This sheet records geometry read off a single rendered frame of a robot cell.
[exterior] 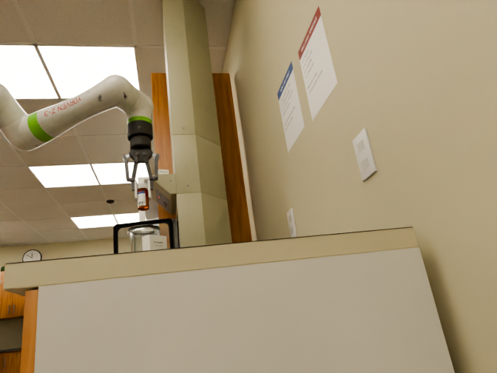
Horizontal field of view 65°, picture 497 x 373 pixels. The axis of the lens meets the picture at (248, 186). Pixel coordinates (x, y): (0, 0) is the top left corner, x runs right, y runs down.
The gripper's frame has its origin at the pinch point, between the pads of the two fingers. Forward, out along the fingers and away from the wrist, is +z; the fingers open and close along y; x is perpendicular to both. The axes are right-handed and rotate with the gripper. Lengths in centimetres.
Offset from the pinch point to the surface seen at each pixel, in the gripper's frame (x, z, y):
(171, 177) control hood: -33.8, -18.1, -11.6
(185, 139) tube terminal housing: -34, -37, -19
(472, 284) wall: 78, 49, -55
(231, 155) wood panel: -70, -45, -49
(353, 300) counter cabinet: 71, 49, -36
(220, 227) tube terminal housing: -42, 5, -33
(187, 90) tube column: -34, -65, -23
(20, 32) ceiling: -74, -134, 70
